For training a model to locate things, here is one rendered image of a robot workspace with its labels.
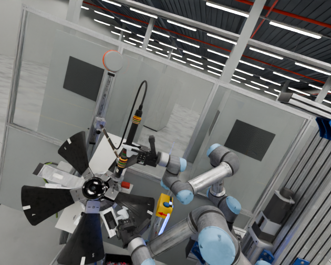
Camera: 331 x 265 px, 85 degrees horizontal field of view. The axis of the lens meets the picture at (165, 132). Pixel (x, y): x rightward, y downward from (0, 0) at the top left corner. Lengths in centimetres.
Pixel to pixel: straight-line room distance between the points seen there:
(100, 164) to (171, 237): 74
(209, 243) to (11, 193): 224
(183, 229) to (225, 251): 23
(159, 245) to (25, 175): 177
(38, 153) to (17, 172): 35
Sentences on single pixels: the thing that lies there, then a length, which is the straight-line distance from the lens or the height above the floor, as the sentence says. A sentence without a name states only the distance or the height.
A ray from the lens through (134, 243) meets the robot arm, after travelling 91.
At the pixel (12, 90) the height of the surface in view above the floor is 132.
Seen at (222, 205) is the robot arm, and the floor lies 121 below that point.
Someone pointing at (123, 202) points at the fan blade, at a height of 119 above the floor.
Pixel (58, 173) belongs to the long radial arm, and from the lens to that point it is 133.
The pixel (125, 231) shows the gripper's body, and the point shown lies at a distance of 96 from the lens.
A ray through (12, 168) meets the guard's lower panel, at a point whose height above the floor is 53.
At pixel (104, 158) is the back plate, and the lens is 141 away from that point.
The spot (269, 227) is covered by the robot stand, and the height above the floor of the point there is 134.
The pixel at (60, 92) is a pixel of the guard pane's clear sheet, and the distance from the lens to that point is 194.
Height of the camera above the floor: 187
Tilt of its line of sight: 14 degrees down
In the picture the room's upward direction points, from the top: 21 degrees clockwise
